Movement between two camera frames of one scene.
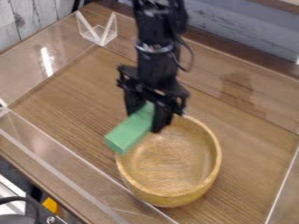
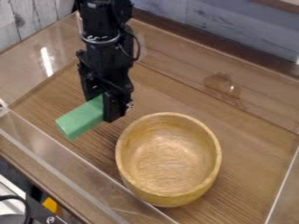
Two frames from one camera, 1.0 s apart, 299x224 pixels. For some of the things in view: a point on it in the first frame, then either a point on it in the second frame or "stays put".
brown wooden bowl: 172,165 stays put
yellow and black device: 52,213 stays put
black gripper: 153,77 to 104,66
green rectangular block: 132,130 to 80,118
